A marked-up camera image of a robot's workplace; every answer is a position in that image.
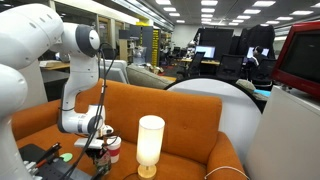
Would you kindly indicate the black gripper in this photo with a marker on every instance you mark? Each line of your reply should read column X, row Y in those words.
column 96, row 153

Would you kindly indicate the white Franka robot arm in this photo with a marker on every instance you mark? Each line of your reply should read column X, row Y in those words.
column 30, row 36

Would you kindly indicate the orange fabric sofa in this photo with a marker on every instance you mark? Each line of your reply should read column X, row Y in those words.
column 166, row 110

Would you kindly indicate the grey sofa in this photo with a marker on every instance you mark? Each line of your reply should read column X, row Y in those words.
column 145, row 78

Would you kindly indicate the black marker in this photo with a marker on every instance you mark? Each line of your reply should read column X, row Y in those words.
column 97, row 174

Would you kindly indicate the white cup with red band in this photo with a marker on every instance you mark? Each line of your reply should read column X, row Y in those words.
column 115, row 151

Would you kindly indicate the green round disc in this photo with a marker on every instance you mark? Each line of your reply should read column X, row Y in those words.
column 66, row 157

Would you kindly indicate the black power strip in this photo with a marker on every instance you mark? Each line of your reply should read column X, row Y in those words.
column 53, row 171

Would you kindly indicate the glowing white table lamp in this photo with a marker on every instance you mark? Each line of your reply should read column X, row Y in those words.
column 150, row 140

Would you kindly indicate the black and red pens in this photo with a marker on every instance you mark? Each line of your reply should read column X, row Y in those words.
column 49, row 151

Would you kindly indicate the black flat tablet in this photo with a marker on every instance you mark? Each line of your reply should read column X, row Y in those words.
column 30, row 151

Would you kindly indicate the white chair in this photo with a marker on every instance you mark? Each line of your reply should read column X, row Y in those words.
column 116, row 71

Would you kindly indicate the white upright board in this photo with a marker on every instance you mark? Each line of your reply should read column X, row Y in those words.
column 36, row 86

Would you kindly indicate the wooden desk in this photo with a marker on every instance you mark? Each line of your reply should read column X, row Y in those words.
column 53, row 65

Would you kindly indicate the wooden shelf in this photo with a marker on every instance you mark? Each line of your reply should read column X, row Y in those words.
column 125, row 50

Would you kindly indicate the black and yellow cabinet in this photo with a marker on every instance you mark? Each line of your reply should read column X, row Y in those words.
column 148, row 43

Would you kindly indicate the white round board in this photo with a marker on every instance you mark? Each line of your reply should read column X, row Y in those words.
column 233, row 113

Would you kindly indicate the lit computer monitor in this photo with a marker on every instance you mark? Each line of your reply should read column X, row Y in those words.
column 206, row 51

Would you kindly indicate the black mesh office chair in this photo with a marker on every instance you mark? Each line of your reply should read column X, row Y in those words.
column 230, row 66

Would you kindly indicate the black partition screen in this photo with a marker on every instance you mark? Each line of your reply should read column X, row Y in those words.
column 216, row 38

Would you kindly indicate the seated person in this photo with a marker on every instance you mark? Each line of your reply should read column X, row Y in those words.
column 255, row 60

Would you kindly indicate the white side panel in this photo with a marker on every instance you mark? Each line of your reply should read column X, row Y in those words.
column 286, row 140

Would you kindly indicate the lit laptop screen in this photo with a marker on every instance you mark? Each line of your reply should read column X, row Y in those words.
column 265, row 51

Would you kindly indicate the black draped cover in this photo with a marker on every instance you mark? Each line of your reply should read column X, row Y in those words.
column 260, row 36

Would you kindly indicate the red framed monitor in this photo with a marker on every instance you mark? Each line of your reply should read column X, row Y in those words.
column 300, row 56

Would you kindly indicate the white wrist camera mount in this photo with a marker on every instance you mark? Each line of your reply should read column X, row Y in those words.
column 88, row 143

